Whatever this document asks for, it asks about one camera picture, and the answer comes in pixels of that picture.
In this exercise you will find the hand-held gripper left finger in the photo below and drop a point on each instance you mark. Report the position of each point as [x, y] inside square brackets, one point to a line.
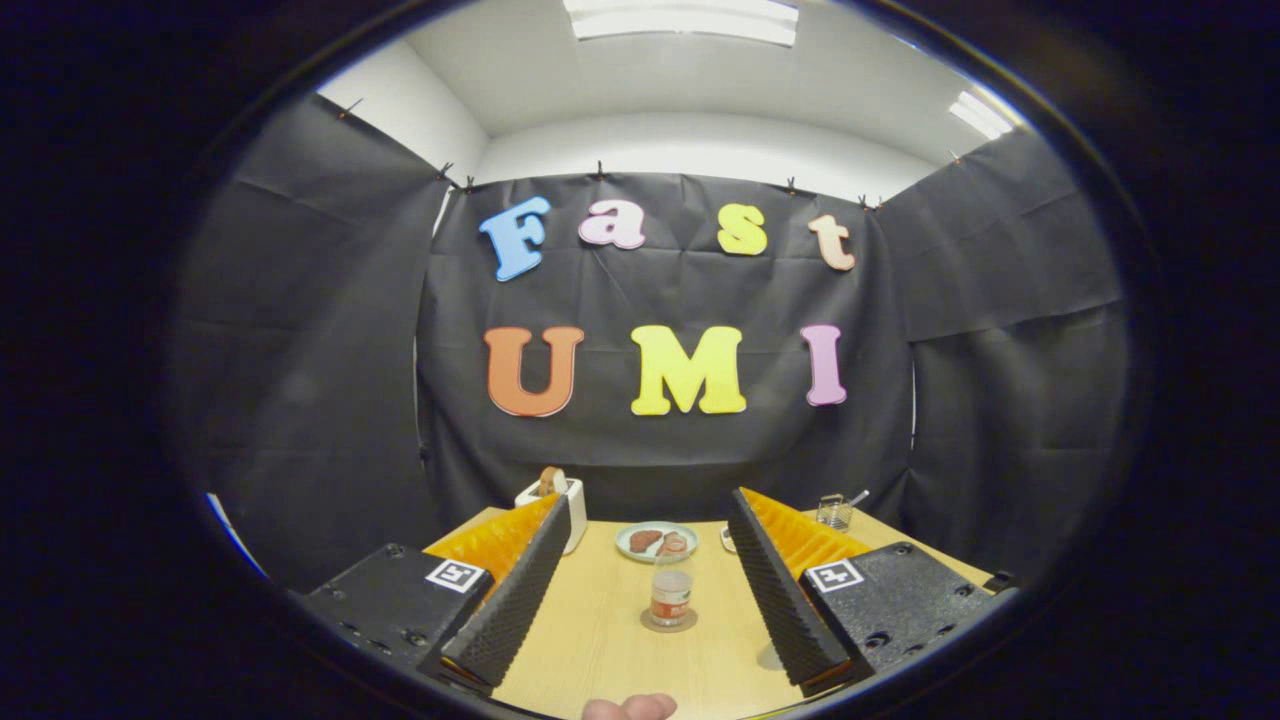
[510, 600]

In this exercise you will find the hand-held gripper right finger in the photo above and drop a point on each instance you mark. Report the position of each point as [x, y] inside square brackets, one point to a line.
[780, 600]

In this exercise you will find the clear plastic juice bottle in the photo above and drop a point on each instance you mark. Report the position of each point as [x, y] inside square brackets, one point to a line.
[671, 600]

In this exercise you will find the round brown coaster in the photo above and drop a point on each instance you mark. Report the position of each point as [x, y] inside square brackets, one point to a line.
[645, 622]

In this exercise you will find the wooden table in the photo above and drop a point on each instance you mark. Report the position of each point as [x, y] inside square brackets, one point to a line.
[590, 640]

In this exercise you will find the white toaster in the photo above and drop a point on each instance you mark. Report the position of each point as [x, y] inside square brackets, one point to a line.
[577, 520]

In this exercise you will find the brown meat piece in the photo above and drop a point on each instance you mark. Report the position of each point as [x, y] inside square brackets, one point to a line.
[644, 541]
[676, 542]

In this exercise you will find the brown bread slice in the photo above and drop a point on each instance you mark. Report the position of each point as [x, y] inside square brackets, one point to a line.
[549, 482]

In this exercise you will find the pale green plate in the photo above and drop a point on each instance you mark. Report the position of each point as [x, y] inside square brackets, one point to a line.
[625, 545]

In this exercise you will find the metal spoon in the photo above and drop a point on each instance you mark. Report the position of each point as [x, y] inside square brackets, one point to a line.
[858, 497]

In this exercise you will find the black backdrop cloth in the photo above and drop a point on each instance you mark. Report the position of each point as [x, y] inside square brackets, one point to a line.
[680, 460]

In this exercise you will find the small black block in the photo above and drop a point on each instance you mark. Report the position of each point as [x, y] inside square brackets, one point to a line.
[999, 581]

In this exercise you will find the ceiling light panel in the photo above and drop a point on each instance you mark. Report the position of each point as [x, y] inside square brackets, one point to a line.
[980, 115]

